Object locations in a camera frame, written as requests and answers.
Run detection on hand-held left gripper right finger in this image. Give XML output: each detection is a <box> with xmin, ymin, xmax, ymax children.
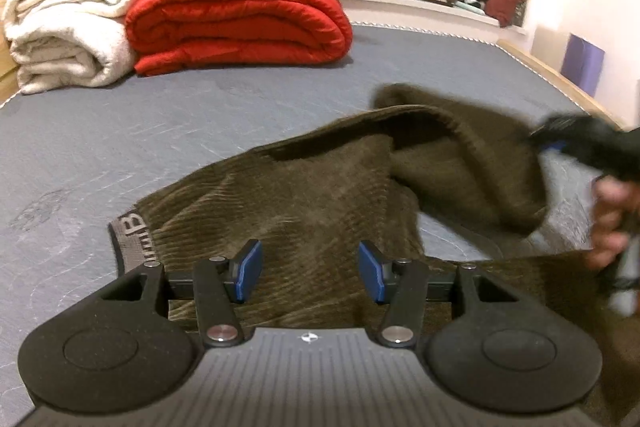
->
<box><xmin>357</xmin><ymin>241</ymin><xmax>521</xmax><ymax>350</ymax></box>

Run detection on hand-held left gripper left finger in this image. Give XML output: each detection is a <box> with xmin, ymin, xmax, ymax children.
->
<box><xmin>105</xmin><ymin>239</ymin><xmax>264</xmax><ymax>349</ymax></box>

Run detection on folded red comforter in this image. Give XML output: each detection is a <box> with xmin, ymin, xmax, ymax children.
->
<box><xmin>124</xmin><ymin>0</ymin><xmax>354</xmax><ymax>76</ymax></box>

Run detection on purple box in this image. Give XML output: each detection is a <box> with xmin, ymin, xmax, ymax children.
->
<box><xmin>560</xmin><ymin>33</ymin><xmax>607</xmax><ymax>98</ymax></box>

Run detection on white window ledge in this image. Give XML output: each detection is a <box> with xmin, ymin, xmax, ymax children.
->
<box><xmin>332</xmin><ymin>0</ymin><xmax>529</xmax><ymax>36</ymax></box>

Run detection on olive corduroy pants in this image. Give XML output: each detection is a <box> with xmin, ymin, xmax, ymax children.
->
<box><xmin>107</xmin><ymin>82</ymin><xmax>640</xmax><ymax>427</ymax></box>

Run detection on grey mattress bed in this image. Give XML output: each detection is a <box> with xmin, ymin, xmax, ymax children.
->
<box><xmin>0</xmin><ymin>19</ymin><xmax>633</xmax><ymax>427</ymax></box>

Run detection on wooden bed rail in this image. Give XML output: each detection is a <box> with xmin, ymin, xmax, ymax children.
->
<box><xmin>497</xmin><ymin>39</ymin><xmax>629</xmax><ymax>130</ymax></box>

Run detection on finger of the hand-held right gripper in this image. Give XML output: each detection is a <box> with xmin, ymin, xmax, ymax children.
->
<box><xmin>527</xmin><ymin>112</ymin><xmax>581</xmax><ymax>158</ymax></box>

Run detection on folded white blanket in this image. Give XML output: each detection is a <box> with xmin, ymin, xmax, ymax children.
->
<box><xmin>2</xmin><ymin>0</ymin><xmax>156</xmax><ymax>95</ymax></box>

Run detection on person's right hand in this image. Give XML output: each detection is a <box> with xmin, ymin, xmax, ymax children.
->
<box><xmin>586</xmin><ymin>177</ymin><xmax>632</xmax><ymax>272</ymax></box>

